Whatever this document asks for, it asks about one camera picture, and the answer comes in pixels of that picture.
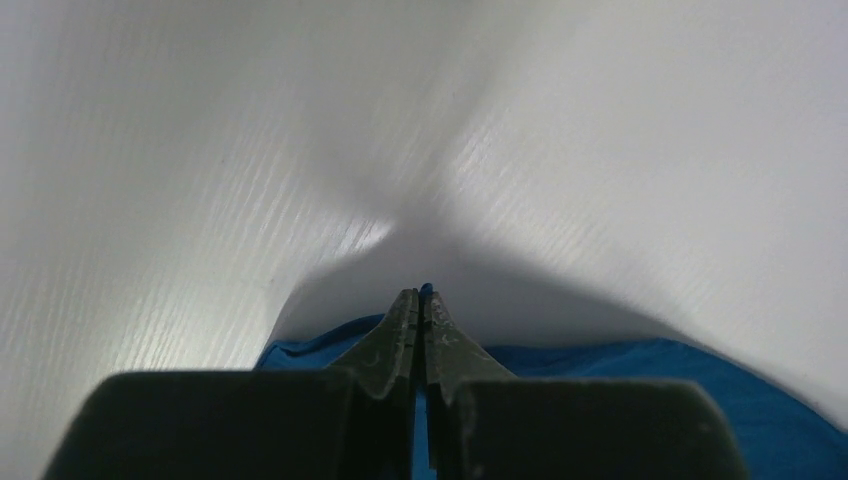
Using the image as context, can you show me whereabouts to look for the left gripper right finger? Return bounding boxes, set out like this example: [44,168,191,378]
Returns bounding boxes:
[422,290,749,479]

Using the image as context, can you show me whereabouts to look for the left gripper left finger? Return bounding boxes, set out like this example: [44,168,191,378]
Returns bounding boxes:
[45,289,419,479]

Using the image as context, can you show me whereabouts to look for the blue printed t-shirt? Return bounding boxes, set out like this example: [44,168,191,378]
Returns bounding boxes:
[258,285,847,479]

